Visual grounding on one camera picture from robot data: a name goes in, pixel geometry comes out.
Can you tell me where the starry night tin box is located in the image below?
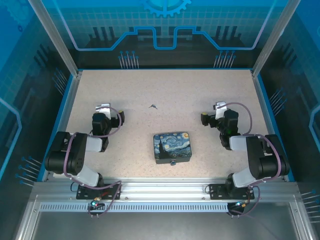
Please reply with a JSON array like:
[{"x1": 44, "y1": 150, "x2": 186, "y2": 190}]
[{"x1": 152, "y1": 131, "x2": 193, "y2": 165}]

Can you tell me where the grey metal front tray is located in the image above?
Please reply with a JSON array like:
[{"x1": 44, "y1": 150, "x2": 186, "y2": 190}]
[{"x1": 14, "y1": 194, "x2": 316, "y2": 240}]

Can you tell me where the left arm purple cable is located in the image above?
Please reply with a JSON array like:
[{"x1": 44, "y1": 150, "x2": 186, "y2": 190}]
[{"x1": 62, "y1": 106, "x2": 123, "y2": 218}]

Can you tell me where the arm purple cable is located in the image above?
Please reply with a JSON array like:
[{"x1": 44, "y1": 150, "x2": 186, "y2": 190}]
[
  {"x1": 217, "y1": 102, "x2": 283, "y2": 220},
  {"x1": 62, "y1": 106, "x2": 123, "y2": 218}
]

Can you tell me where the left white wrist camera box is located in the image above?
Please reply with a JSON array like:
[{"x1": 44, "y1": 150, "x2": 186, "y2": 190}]
[{"x1": 94, "y1": 102, "x2": 112, "y2": 118}]

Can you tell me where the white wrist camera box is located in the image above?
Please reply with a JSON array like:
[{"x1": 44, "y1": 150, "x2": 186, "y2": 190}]
[
  {"x1": 213, "y1": 101, "x2": 228, "y2": 120},
  {"x1": 94, "y1": 102, "x2": 112, "y2": 118}
]

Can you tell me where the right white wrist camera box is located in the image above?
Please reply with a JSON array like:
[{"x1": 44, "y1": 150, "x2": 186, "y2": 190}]
[{"x1": 213, "y1": 101, "x2": 228, "y2": 120}]

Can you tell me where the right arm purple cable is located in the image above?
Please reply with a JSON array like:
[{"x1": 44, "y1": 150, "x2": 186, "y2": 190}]
[{"x1": 217, "y1": 102, "x2": 283, "y2": 220}]

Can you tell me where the aluminium side rail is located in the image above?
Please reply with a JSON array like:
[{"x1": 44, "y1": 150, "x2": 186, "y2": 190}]
[{"x1": 41, "y1": 71, "x2": 83, "y2": 182}]

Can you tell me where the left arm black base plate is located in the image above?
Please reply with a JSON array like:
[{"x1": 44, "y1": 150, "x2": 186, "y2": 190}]
[{"x1": 76, "y1": 183, "x2": 122, "y2": 200}]

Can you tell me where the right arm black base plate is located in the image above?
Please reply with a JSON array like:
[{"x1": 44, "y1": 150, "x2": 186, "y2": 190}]
[{"x1": 208, "y1": 183, "x2": 256, "y2": 200}]

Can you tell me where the aluminium front rail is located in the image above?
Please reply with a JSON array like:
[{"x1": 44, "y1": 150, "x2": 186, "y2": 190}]
[{"x1": 33, "y1": 177, "x2": 300, "y2": 204}]

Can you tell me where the aluminium frame post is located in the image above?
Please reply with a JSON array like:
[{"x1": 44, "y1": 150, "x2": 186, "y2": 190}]
[
  {"x1": 250, "y1": 0, "x2": 302, "y2": 78},
  {"x1": 27, "y1": 0, "x2": 85, "y2": 78}
]

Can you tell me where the slotted grey cable duct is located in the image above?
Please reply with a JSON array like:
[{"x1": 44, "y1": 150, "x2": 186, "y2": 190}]
[{"x1": 39, "y1": 203, "x2": 251, "y2": 212}]

